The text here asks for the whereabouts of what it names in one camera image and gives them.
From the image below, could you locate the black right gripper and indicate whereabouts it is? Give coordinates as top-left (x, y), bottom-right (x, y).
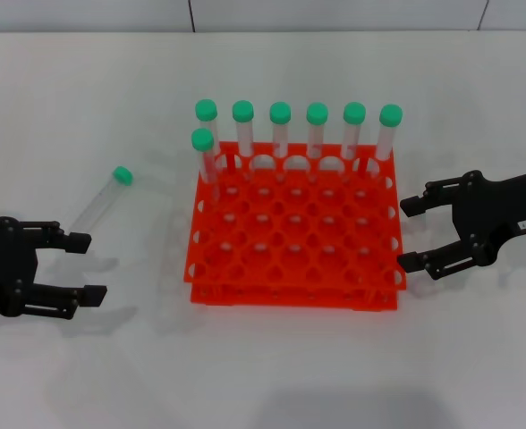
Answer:
top-left (396, 167), bottom-right (526, 282)

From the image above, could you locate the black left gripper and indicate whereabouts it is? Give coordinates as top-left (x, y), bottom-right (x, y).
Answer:
top-left (0, 216), bottom-right (108, 321)

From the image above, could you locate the clear test tube green cap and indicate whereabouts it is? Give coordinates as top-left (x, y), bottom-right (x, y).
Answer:
top-left (341, 102), bottom-right (367, 182)
top-left (306, 102), bottom-right (329, 182)
top-left (68, 165), bottom-right (134, 238)
top-left (191, 128), bottom-right (223, 206)
top-left (232, 100), bottom-right (256, 180)
top-left (269, 101), bottom-right (293, 180)
top-left (369, 104), bottom-right (403, 180)
top-left (194, 98), bottom-right (224, 173)

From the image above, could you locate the orange test tube rack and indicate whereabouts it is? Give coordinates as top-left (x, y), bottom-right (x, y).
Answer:
top-left (182, 140), bottom-right (408, 310)

